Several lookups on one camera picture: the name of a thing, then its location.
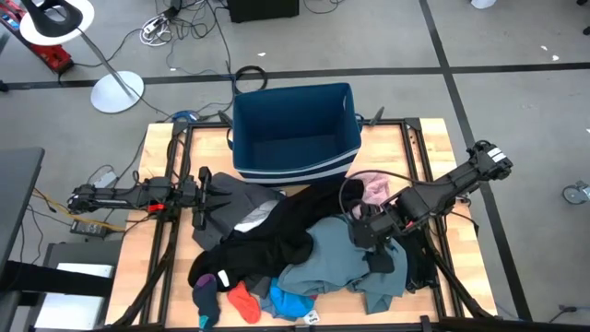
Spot navy sock purple toe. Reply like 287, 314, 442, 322
192, 273, 221, 331

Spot grey cabinet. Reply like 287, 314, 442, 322
27, 239, 124, 332

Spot red toolbox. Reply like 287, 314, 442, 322
0, 0, 75, 75

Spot pink garment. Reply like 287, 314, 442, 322
349, 172, 392, 220

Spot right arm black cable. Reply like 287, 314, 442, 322
338, 169, 419, 222

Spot coiled black cable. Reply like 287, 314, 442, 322
232, 64, 269, 96

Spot bright blue garment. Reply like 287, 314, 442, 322
268, 276, 319, 320

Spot grey-blue sweatshirt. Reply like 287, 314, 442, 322
276, 214, 409, 315

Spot black desk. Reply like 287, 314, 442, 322
0, 146, 46, 278

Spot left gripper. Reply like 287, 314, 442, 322
177, 166, 234, 231

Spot dark grey garment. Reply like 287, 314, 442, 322
191, 172, 287, 253

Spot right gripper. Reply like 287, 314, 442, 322
348, 202, 407, 250

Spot white floor lamp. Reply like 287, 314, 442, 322
18, 0, 146, 114

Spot grey power adapter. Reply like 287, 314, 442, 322
94, 170, 119, 190

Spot yellow cable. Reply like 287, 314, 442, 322
31, 186, 126, 231

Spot black power brick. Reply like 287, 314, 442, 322
69, 219, 110, 240

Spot black plug cable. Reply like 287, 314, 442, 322
548, 303, 580, 324

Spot white power strip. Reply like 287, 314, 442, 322
140, 16, 174, 47

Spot navy white-striped fabric bin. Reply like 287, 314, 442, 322
230, 82, 363, 186

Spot black floor cables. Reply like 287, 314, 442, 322
151, 0, 234, 77

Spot blue cable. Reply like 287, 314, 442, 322
172, 109, 200, 124

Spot black garment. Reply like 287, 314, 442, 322
187, 178, 437, 294

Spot black box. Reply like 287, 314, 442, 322
227, 0, 301, 24

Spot orange sock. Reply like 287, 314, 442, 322
226, 279, 262, 325

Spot caster wheel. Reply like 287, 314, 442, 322
561, 180, 590, 206

